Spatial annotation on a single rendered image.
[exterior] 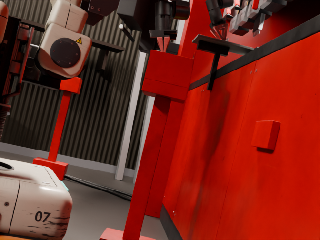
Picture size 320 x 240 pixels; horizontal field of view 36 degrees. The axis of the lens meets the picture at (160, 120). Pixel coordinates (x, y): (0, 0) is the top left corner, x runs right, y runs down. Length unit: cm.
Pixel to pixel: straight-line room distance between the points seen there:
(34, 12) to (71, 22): 342
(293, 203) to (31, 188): 85
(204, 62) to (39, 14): 241
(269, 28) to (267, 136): 213
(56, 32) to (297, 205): 107
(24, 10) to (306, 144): 436
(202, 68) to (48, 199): 184
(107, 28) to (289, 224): 439
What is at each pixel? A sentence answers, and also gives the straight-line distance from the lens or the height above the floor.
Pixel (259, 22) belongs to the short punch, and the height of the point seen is 113.
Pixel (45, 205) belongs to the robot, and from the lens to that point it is 160.
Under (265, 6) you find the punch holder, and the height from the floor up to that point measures 117.
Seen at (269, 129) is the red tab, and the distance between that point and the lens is 126.
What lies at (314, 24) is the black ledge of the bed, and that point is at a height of 85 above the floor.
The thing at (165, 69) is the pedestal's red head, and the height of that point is 75.
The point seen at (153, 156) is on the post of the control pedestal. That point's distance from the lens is 182.
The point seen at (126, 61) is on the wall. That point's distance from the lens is 530.
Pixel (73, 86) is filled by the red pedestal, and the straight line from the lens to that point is 387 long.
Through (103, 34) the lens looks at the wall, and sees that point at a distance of 527.
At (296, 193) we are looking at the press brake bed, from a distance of 107.
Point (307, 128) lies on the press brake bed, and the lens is 108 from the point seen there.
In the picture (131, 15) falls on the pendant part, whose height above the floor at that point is 125.
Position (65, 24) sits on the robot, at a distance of 179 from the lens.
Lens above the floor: 53
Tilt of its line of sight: 1 degrees up
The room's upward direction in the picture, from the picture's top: 13 degrees clockwise
